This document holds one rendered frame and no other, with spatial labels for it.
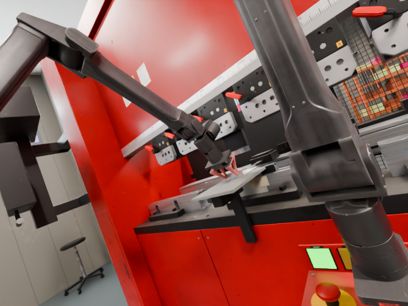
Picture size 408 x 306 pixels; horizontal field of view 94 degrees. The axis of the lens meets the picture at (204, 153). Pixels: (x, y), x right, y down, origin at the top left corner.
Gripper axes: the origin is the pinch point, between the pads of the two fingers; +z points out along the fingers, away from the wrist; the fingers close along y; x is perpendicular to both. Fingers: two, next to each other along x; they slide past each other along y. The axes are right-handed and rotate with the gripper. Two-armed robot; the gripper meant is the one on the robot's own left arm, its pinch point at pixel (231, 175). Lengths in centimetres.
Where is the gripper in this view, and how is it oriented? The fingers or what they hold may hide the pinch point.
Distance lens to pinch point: 75.8
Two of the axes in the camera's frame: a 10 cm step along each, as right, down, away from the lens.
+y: -7.0, 3.2, 6.4
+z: 6.3, 7.0, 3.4
